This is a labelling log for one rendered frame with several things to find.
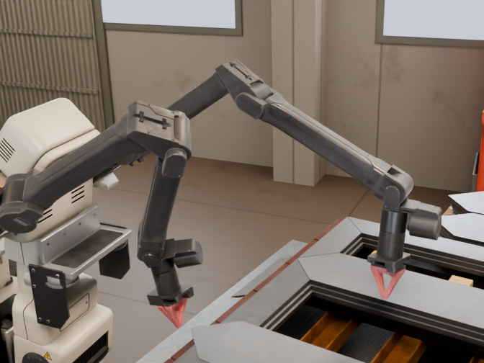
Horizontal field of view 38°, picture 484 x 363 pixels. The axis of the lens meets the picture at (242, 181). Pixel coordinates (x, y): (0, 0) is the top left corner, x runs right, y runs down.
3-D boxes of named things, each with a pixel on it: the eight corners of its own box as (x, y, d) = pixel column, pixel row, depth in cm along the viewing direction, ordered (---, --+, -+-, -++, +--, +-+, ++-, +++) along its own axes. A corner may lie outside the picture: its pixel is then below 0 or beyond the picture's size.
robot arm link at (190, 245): (140, 225, 162) (139, 256, 157) (187, 215, 160) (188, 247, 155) (158, 249, 172) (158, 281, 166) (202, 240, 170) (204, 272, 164)
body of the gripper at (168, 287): (164, 290, 174) (156, 263, 172) (195, 292, 168) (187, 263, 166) (147, 302, 169) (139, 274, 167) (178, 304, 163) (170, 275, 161)
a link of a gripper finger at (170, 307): (173, 319, 176) (164, 285, 174) (195, 321, 171) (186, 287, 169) (156, 332, 170) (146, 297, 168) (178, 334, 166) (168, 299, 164)
